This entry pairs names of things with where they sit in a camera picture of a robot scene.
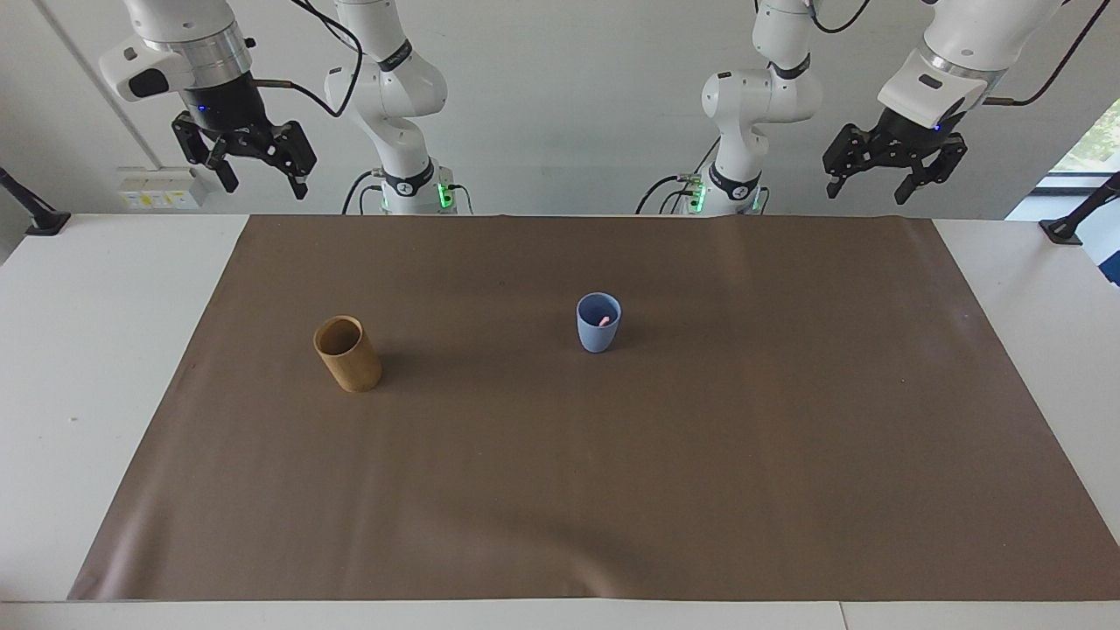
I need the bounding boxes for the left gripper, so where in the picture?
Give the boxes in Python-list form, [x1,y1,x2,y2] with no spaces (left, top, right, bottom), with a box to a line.
[822,103,970,207]

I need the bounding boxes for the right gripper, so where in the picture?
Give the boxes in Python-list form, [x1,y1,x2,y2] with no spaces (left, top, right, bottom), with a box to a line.
[171,76,319,201]

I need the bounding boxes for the bamboo cup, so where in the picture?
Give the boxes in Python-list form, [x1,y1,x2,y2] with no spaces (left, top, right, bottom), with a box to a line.
[312,315,383,394]

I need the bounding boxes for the blue cup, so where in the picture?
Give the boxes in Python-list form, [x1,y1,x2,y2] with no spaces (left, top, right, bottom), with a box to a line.
[575,291,624,355]

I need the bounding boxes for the black stand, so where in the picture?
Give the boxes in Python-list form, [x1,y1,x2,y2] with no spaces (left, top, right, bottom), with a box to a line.
[0,166,72,237]
[1039,171,1120,246]

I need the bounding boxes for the window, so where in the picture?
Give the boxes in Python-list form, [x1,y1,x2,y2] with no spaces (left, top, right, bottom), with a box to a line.
[1035,94,1120,195]

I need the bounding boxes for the white wall socket box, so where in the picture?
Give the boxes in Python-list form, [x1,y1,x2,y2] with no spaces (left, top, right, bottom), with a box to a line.
[116,165,209,212]

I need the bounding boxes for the black cable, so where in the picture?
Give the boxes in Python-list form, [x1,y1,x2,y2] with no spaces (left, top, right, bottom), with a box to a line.
[340,170,386,216]
[807,0,873,35]
[634,173,704,216]
[254,0,365,119]
[982,0,1113,108]

